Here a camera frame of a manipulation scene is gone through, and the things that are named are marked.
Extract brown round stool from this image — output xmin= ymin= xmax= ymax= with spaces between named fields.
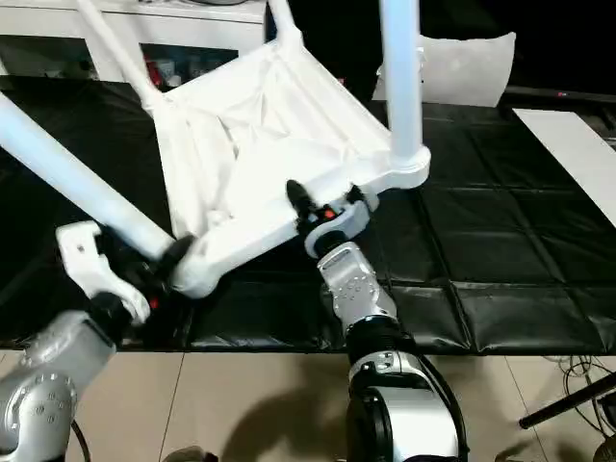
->
xmin=594 ymin=432 xmax=616 ymax=462

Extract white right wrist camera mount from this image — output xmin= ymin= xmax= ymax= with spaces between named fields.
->
xmin=305 ymin=190 xmax=381 ymax=260

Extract white plastic table leg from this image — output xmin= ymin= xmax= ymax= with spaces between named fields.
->
xmin=267 ymin=0 xmax=305 ymax=50
xmin=0 ymin=93 xmax=193 ymax=262
xmin=378 ymin=0 xmax=425 ymax=168
xmin=76 ymin=0 xmax=166 ymax=116

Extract dark brown shoe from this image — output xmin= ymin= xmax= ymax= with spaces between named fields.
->
xmin=166 ymin=446 xmax=218 ymax=462

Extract white cabinet with glass doors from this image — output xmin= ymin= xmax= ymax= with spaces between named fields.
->
xmin=0 ymin=0 xmax=270 ymax=89

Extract grey printed cushion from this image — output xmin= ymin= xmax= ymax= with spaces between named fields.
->
xmin=372 ymin=31 xmax=520 ymax=109

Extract black sofa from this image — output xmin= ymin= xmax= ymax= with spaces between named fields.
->
xmin=264 ymin=0 xmax=616 ymax=103

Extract black work mat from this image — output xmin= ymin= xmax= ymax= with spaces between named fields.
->
xmin=0 ymin=74 xmax=616 ymax=356

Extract black floor cables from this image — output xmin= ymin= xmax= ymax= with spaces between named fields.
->
xmin=557 ymin=354 xmax=616 ymax=434

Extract black tripod leg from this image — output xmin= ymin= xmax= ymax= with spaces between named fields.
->
xmin=519 ymin=369 xmax=616 ymax=430

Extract white flat board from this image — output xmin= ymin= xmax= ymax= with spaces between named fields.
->
xmin=511 ymin=108 xmax=616 ymax=223

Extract white plastic table top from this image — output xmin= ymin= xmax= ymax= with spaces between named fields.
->
xmin=153 ymin=40 xmax=433 ymax=300

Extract black flat bar device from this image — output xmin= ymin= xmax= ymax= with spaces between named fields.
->
xmin=504 ymin=86 xmax=616 ymax=103

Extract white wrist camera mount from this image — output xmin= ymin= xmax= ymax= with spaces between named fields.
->
xmin=55 ymin=219 xmax=154 ymax=327
xmin=305 ymin=190 xmax=381 ymax=260

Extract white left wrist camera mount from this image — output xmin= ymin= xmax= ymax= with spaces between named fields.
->
xmin=55 ymin=219 xmax=154 ymax=327

